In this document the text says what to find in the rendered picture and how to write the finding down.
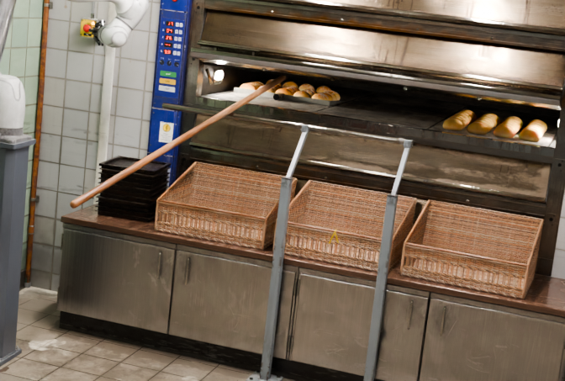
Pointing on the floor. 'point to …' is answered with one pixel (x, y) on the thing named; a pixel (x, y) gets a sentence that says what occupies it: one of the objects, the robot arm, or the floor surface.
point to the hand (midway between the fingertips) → (93, 30)
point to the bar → (286, 235)
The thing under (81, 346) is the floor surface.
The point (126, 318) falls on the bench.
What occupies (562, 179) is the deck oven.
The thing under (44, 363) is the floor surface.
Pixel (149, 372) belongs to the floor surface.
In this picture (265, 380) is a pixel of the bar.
